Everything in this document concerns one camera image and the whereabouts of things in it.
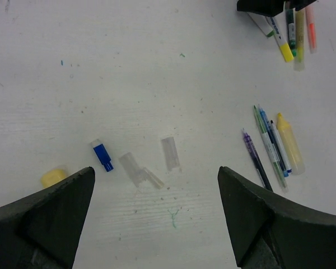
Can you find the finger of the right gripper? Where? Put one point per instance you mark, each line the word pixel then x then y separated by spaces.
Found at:
pixel 261 7
pixel 300 4

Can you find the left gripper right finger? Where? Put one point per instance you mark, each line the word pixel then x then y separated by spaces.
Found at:
pixel 269 231

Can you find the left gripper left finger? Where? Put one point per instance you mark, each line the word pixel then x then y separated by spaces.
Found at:
pixel 43 230

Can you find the green capped white marker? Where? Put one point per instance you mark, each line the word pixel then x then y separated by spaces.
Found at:
pixel 262 23

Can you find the dark green clear highlighter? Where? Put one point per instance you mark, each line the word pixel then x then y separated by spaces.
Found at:
pixel 290 22

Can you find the yellow capped white marker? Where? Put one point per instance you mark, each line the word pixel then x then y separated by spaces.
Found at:
pixel 281 41

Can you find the yellow pen cap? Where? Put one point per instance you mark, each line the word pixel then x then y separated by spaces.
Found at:
pixel 54 176

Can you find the purple pen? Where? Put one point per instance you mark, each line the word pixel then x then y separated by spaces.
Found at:
pixel 256 160

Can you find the blue pen cap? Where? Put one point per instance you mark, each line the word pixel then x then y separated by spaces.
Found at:
pixel 102 155

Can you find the blue pen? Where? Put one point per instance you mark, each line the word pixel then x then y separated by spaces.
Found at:
pixel 273 140

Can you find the clear highlighter cap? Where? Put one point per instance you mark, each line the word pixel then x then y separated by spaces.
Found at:
pixel 132 169
pixel 152 178

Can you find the orange highlighter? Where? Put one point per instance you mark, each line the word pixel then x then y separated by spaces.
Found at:
pixel 311 28

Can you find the olive yellow highlighter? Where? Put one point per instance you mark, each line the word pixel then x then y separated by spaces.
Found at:
pixel 299 64

